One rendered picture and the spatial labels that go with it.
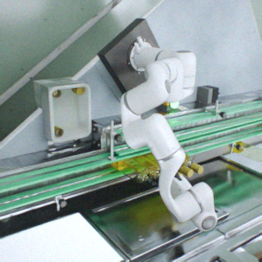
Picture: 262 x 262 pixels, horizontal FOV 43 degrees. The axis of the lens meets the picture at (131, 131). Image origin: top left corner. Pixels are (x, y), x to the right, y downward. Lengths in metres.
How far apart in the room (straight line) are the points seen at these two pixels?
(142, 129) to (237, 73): 1.22
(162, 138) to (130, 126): 0.11
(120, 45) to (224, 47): 0.73
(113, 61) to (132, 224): 0.66
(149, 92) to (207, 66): 0.94
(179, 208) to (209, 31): 1.10
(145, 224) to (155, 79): 0.55
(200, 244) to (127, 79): 0.73
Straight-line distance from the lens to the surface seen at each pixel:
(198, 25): 1.81
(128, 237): 1.21
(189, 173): 1.37
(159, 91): 0.98
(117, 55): 1.43
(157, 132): 0.95
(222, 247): 1.26
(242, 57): 2.12
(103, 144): 1.40
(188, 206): 1.02
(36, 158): 1.37
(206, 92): 1.82
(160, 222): 1.29
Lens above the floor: 2.01
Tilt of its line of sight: 50 degrees down
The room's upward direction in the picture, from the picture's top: 116 degrees clockwise
